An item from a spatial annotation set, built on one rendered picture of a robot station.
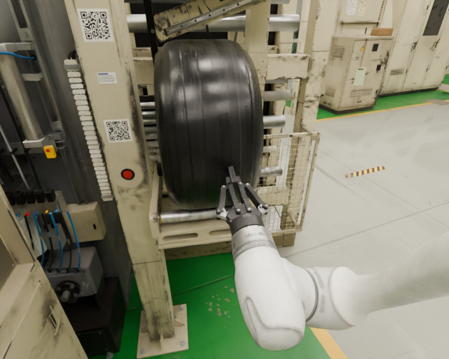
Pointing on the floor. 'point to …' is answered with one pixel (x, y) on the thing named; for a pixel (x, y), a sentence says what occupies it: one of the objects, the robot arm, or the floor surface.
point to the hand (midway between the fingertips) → (231, 178)
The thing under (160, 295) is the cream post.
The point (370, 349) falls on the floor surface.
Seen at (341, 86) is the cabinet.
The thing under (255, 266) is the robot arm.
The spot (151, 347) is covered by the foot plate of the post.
